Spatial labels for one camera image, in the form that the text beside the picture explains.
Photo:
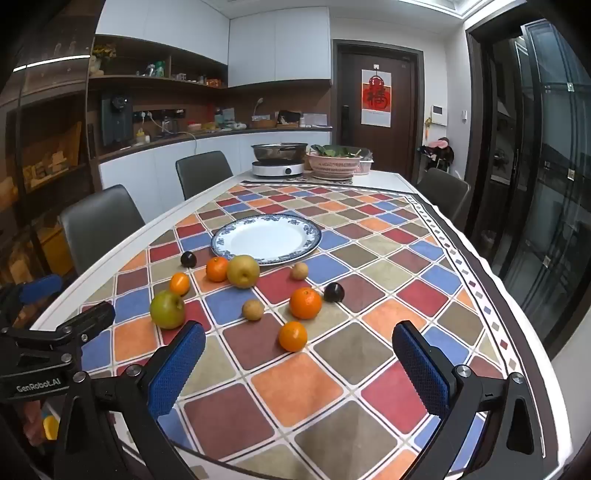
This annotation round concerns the glass display cabinet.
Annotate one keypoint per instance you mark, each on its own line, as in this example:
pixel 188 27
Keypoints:
pixel 46 161

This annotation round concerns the stroller with pink toy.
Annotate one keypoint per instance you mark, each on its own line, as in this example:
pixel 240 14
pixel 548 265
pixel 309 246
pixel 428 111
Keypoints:
pixel 438 151

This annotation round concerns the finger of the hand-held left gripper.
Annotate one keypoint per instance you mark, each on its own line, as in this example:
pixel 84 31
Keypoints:
pixel 92 318
pixel 41 287

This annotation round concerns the colourful checkered tablecloth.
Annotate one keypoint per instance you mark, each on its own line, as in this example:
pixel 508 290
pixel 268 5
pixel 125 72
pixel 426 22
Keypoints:
pixel 369 258

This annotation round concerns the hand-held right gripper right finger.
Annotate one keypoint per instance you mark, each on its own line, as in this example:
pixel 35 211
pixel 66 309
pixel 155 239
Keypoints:
pixel 421 369

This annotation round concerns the large pink basket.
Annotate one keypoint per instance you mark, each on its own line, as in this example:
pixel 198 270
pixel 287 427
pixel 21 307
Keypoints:
pixel 332 167

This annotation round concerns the white lower cabinets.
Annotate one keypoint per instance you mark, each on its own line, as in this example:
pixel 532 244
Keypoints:
pixel 157 170

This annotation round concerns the white box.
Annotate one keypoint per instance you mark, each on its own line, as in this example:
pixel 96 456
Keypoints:
pixel 316 120

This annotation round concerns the black wall water dispenser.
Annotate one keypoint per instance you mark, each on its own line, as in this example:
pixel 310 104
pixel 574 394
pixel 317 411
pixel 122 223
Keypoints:
pixel 116 120

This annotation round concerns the white intercom panel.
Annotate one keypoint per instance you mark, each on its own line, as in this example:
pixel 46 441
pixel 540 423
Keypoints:
pixel 438 115

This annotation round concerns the black power strip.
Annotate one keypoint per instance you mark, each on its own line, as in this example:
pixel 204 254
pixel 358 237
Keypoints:
pixel 159 114

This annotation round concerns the small orange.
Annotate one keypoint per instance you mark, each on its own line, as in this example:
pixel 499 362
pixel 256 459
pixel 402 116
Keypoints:
pixel 179 284

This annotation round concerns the yellow brown pear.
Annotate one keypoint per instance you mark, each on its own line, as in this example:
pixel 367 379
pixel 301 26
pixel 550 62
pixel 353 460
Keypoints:
pixel 243 271

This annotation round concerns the green leafy vegetables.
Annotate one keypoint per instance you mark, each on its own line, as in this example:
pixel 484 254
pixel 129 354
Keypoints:
pixel 334 151

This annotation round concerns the small brown kiwi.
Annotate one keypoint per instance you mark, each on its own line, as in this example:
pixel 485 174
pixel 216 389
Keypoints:
pixel 299 271
pixel 253 310

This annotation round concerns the blue patterned white plate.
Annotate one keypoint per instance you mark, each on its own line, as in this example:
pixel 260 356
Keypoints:
pixel 266 239

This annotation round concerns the wicker basket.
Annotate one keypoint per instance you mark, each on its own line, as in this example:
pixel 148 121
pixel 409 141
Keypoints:
pixel 263 123

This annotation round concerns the yellow flower bouquet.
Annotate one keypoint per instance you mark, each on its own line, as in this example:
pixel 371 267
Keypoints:
pixel 102 51

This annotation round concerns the green apple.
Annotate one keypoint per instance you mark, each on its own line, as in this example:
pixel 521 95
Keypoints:
pixel 167 310

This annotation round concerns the white induction cooker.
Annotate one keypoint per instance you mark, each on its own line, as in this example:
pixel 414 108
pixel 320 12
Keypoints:
pixel 277 170

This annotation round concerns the large orange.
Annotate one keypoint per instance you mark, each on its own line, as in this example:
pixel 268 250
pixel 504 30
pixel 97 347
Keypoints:
pixel 305 303

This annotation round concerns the dark purple plum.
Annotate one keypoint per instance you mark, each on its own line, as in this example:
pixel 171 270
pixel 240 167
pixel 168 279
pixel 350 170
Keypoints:
pixel 333 292
pixel 188 259

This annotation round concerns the small pink basket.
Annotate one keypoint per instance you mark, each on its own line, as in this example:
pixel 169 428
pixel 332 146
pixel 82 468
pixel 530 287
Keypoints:
pixel 364 167

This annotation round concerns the stainless steel pot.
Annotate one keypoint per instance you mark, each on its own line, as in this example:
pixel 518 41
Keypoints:
pixel 279 151

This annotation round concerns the red wall calendar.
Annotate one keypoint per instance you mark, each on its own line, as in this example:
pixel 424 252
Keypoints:
pixel 376 99

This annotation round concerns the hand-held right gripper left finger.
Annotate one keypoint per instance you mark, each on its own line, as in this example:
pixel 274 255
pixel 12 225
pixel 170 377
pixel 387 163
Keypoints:
pixel 178 369

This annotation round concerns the yellow bottle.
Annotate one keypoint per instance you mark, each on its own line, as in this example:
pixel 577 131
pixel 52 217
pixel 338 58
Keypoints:
pixel 141 137

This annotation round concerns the white upper cabinets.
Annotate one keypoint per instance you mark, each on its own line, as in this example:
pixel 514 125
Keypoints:
pixel 277 46

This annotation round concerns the wooden wall shelf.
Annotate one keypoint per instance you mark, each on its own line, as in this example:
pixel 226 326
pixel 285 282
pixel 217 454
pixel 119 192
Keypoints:
pixel 138 79

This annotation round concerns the white cabinets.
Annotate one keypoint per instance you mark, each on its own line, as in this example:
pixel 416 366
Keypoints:
pixel 277 46
pixel 157 170

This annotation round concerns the dark brown door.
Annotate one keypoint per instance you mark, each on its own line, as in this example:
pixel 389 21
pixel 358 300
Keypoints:
pixel 401 92

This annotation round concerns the grey dining chair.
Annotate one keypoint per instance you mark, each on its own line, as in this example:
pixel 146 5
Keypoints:
pixel 101 224
pixel 445 191
pixel 204 171

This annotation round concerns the glass kettle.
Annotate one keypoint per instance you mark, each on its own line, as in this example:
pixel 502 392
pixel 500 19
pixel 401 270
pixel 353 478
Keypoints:
pixel 167 125

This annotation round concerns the black bag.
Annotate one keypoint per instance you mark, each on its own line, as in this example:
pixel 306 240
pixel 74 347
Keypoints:
pixel 288 117

